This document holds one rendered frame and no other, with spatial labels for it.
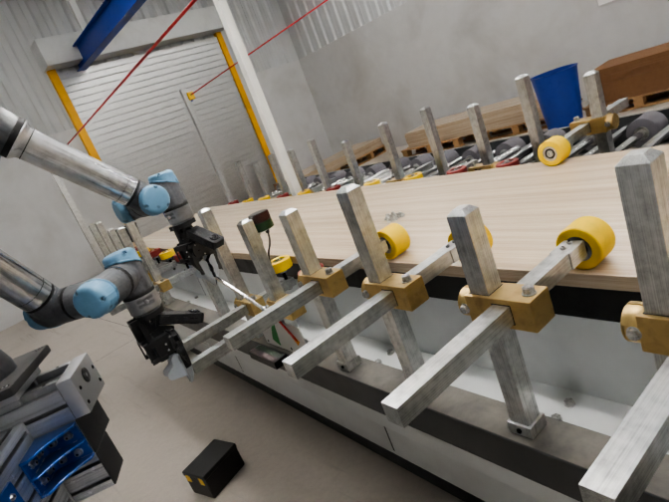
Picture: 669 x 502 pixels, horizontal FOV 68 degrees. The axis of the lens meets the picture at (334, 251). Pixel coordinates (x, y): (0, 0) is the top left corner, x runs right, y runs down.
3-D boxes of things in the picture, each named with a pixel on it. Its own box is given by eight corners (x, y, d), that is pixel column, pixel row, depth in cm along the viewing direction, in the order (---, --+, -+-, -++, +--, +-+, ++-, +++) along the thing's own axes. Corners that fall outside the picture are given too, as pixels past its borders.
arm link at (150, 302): (149, 285, 120) (159, 288, 113) (158, 302, 121) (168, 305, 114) (119, 301, 116) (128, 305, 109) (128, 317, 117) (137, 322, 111)
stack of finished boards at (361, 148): (383, 144, 1013) (380, 136, 1008) (301, 187, 866) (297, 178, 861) (357, 151, 1069) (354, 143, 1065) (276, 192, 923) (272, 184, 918)
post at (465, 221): (542, 470, 84) (463, 210, 70) (524, 462, 86) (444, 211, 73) (553, 456, 85) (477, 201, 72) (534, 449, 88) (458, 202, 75)
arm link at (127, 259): (91, 264, 108) (111, 251, 116) (114, 308, 111) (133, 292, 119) (120, 254, 107) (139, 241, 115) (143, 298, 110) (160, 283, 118)
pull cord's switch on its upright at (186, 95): (240, 220, 405) (181, 88, 375) (236, 221, 412) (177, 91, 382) (248, 216, 409) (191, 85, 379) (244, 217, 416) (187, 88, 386)
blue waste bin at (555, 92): (580, 129, 575) (566, 70, 555) (535, 138, 617) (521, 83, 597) (597, 116, 607) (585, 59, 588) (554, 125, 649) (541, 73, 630)
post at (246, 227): (306, 371, 145) (240, 222, 132) (300, 369, 148) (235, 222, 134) (315, 364, 146) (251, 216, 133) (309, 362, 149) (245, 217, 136)
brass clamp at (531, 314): (536, 336, 69) (527, 305, 68) (460, 323, 80) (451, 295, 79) (557, 314, 72) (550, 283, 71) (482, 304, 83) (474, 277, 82)
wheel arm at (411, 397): (406, 430, 59) (396, 405, 58) (386, 420, 62) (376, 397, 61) (597, 247, 85) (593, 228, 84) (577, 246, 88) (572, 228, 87)
